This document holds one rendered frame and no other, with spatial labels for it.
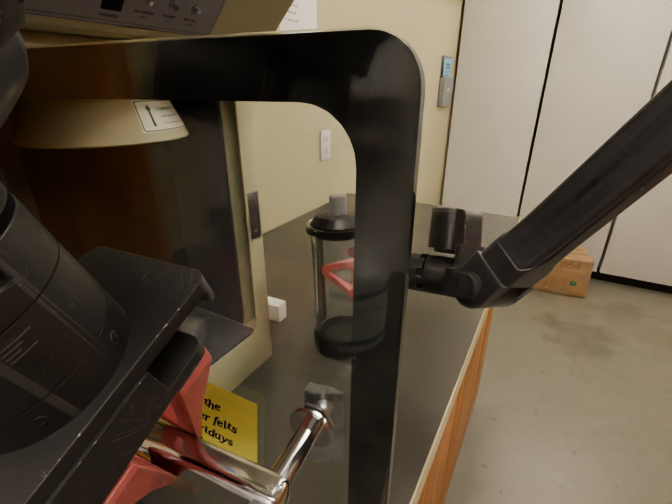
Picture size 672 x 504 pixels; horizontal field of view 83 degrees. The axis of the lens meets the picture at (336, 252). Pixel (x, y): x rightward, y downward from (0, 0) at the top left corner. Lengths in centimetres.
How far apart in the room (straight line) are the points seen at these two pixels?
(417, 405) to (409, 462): 10
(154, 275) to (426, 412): 50
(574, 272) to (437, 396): 253
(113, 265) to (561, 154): 315
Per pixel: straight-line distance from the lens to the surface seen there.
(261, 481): 20
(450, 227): 55
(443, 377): 67
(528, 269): 48
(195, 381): 17
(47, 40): 41
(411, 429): 58
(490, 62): 325
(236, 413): 26
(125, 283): 17
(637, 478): 204
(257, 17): 49
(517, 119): 323
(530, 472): 186
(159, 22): 42
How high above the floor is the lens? 137
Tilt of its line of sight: 24 degrees down
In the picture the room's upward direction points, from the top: straight up
